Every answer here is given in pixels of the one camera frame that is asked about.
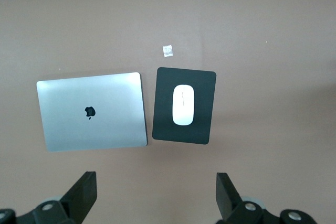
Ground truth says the black mouse pad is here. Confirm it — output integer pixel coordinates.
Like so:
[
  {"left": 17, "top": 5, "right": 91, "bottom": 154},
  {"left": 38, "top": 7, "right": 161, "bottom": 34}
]
[{"left": 152, "top": 67, "right": 217, "bottom": 146}]

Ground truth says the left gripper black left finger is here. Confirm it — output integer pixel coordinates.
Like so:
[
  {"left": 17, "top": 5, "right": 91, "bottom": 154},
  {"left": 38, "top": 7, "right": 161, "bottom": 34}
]
[{"left": 15, "top": 171, "right": 98, "bottom": 224}]

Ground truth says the white computer mouse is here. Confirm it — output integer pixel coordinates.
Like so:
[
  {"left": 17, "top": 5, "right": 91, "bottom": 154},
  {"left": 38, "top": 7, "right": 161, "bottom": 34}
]
[{"left": 172, "top": 84, "right": 195, "bottom": 126}]

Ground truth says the small white tag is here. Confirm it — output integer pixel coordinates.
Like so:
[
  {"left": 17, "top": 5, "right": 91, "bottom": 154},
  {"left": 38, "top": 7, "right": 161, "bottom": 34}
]
[{"left": 162, "top": 45, "right": 174, "bottom": 58}]

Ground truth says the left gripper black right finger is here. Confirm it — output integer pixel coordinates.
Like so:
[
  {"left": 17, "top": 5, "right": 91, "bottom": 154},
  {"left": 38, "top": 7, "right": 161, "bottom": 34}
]
[{"left": 216, "top": 173, "right": 283, "bottom": 224}]

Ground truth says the silver Apple laptop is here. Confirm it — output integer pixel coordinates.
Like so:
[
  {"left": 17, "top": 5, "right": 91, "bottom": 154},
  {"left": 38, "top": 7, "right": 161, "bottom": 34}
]
[{"left": 36, "top": 71, "right": 149, "bottom": 153}]

